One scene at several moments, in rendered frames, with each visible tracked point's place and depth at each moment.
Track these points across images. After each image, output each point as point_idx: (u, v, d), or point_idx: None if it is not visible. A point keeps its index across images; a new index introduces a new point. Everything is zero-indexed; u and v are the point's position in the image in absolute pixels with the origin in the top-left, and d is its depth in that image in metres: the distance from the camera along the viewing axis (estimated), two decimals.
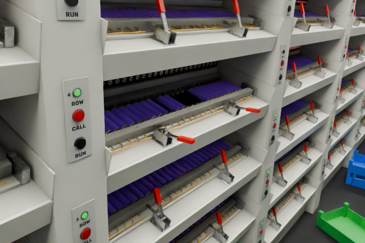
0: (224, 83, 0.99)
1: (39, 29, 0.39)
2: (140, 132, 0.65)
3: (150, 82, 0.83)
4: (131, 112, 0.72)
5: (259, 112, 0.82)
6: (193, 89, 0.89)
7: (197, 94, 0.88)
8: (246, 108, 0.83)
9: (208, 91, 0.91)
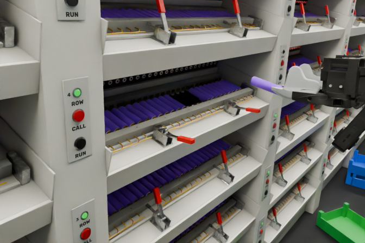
0: (224, 83, 0.99)
1: (39, 29, 0.39)
2: (140, 132, 0.65)
3: (150, 82, 0.83)
4: (131, 112, 0.72)
5: (259, 112, 0.82)
6: (193, 89, 0.89)
7: (197, 94, 0.88)
8: (246, 108, 0.83)
9: (208, 91, 0.91)
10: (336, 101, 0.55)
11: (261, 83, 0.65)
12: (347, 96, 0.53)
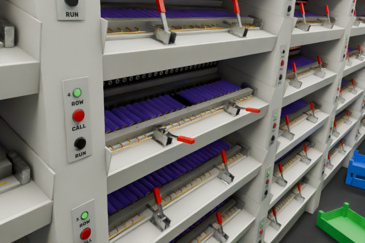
0: (224, 83, 0.99)
1: (39, 29, 0.39)
2: (140, 132, 0.65)
3: (150, 82, 0.83)
4: (131, 112, 0.72)
5: (259, 112, 0.82)
6: (193, 89, 0.89)
7: (197, 94, 0.88)
8: (246, 108, 0.83)
9: (208, 91, 0.91)
10: None
11: (190, 95, 0.87)
12: None
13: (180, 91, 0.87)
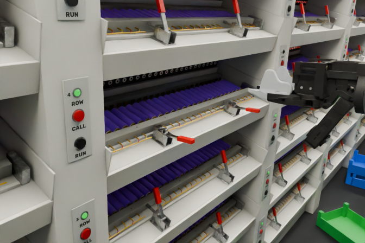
0: (224, 83, 0.99)
1: (39, 29, 0.39)
2: (140, 132, 0.65)
3: (150, 82, 0.83)
4: (131, 112, 0.72)
5: (259, 112, 0.82)
6: (193, 89, 0.89)
7: (197, 94, 0.88)
8: (246, 108, 0.83)
9: (208, 91, 0.91)
10: (307, 101, 0.59)
11: (190, 95, 0.87)
12: (316, 97, 0.58)
13: (180, 91, 0.87)
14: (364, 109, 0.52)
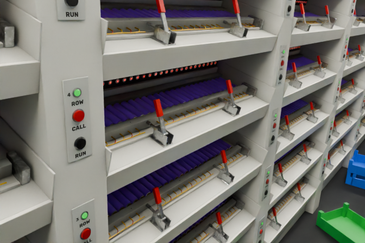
0: (220, 81, 1.00)
1: (39, 29, 0.39)
2: (133, 127, 0.66)
3: (150, 82, 0.83)
4: (126, 108, 0.73)
5: (230, 80, 0.86)
6: (189, 86, 0.90)
7: (193, 91, 0.89)
8: (228, 93, 0.86)
9: (203, 89, 0.92)
10: None
11: (186, 92, 0.88)
12: None
13: (176, 88, 0.87)
14: None
